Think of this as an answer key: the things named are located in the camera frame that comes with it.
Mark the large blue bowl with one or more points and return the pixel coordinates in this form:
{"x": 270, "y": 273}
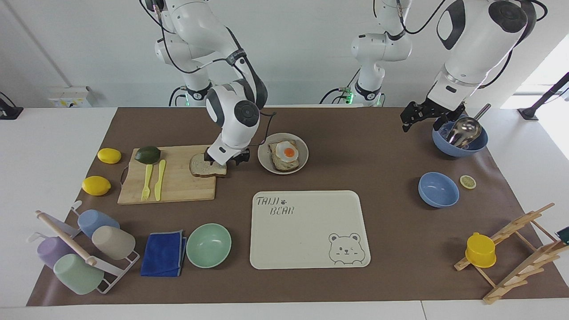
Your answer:
{"x": 458, "y": 151}

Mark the dark teal object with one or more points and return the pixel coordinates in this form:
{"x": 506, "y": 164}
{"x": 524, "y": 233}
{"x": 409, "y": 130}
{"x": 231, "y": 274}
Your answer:
{"x": 563, "y": 235}

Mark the green bowl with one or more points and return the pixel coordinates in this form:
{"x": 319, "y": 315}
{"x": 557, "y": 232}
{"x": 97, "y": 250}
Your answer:
{"x": 209, "y": 245}

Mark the blue folded cloth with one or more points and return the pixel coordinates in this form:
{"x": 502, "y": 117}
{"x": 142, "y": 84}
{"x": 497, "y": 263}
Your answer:
{"x": 162, "y": 254}

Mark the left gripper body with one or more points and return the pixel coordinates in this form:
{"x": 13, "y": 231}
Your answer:
{"x": 444, "y": 111}

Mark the yellow lemon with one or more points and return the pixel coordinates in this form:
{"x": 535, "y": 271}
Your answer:
{"x": 109, "y": 155}
{"x": 96, "y": 186}

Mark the lime slice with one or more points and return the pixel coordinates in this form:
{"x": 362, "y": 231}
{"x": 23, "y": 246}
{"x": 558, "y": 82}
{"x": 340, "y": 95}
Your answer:
{"x": 467, "y": 182}

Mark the cream tray with bear print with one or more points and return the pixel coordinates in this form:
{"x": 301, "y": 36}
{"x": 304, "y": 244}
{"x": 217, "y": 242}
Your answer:
{"x": 302, "y": 231}

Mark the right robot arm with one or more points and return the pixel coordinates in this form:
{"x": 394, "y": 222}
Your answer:
{"x": 231, "y": 120}

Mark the white wall socket box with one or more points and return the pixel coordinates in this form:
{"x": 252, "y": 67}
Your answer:
{"x": 69, "y": 97}

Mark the plain bread slice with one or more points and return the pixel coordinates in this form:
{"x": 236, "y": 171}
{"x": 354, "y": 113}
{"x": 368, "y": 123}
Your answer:
{"x": 202, "y": 169}

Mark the wooden dish rack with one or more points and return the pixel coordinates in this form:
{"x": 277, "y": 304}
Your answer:
{"x": 518, "y": 273}

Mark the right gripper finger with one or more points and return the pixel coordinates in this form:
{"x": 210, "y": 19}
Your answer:
{"x": 209, "y": 156}
{"x": 239, "y": 156}

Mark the toasted bread slice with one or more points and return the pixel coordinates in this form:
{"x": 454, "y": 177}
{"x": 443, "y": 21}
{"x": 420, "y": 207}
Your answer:
{"x": 284, "y": 165}

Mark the yellow cup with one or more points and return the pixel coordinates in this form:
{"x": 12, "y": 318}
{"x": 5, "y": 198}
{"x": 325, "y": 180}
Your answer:
{"x": 481, "y": 251}

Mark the blue cup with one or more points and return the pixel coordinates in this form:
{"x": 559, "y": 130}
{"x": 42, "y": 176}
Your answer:
{"x": 95, "y": 221}

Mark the beige cup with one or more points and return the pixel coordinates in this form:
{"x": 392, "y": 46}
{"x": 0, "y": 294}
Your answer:
{"x": 114, "y": 242}

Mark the metal ladle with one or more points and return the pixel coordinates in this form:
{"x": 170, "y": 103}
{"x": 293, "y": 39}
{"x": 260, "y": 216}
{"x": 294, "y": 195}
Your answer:
{"x": 464, "y": 131}

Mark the purple cup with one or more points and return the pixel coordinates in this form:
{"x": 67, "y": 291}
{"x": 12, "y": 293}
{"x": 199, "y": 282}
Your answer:
{"x": 51, "y": 251}

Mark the yellow-green plastic fork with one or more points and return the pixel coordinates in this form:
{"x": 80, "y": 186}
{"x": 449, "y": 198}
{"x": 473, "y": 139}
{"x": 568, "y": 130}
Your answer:
{"x": 146, "y": 182}

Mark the fried egg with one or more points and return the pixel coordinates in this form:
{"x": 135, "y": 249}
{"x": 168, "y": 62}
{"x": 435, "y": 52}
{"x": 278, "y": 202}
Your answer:
{"x": 288, "y": 152}

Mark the small blue bowl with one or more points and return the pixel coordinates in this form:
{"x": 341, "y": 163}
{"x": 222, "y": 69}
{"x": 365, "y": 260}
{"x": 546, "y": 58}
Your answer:
{"x": 438, "y": 190}

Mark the yellow plastic knife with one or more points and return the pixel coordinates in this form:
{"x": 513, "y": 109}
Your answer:
{"x": 159, "y": 180}

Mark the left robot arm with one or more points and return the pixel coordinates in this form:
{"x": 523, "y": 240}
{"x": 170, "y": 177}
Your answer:
{"x": 473, "y": 49}

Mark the wooden cutting board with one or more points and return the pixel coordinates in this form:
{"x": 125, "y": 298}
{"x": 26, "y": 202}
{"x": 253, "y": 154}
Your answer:
{"x": 182, "y": 184}

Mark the white cup rack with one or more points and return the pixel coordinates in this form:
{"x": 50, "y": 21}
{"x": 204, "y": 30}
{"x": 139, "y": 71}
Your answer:
{"x": 116, "y": 271}

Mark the green cup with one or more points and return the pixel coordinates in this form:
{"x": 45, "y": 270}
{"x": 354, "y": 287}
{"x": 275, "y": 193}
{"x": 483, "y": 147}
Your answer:
{"x": 78, "y": 275}

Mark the dark green avocado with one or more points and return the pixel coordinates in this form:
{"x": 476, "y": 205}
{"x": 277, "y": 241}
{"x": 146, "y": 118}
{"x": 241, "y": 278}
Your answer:
{"x": 147, "y": 155}

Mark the black stand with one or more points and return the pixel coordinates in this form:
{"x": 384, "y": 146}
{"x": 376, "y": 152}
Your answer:
{"x": 544, "y": 98}
{"x": 10, "y": 112}

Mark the grey round plate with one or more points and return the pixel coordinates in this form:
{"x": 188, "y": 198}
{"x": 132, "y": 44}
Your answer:
{"x": 303, "y": 153}

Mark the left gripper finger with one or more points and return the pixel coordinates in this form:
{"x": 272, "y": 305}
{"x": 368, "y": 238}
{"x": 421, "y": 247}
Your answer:
{"x": 412, "y": 114}
{"x": 442, "y": 123}

